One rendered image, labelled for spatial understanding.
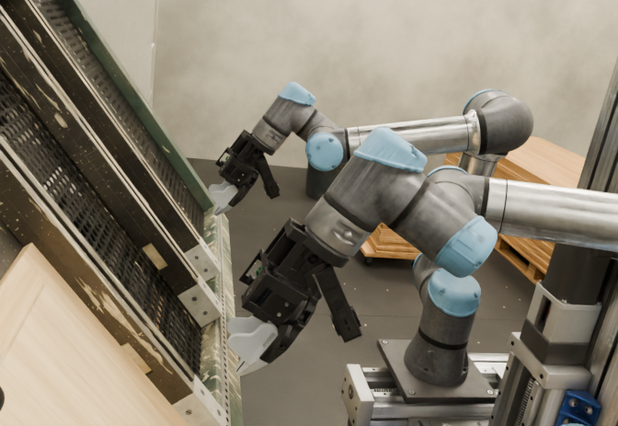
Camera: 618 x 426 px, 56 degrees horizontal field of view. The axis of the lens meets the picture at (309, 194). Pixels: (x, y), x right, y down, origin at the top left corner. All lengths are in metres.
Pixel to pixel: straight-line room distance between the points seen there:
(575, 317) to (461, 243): 0.52
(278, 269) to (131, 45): 4.21
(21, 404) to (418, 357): 0.85
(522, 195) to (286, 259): 0.32
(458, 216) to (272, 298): 0.24
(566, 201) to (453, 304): 0.58
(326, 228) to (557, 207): 0.30
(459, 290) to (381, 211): 0.69
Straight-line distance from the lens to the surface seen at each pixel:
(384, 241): 4.28
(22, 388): 0.94
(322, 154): 1.17
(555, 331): 1.16
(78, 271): 1.15
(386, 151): 0.66
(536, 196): 0.81
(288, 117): 1.31
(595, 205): 0.82
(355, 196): 0.66
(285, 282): 0.69
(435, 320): 1.36
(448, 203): 0.68
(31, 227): 1.13
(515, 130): 1.25
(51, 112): 1.55
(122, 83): 2.44
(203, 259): 1.93
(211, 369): 1.55
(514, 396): 1.29
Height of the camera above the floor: 1.82
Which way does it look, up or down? 18 degrees down
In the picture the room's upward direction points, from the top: 9 degrees clockwise
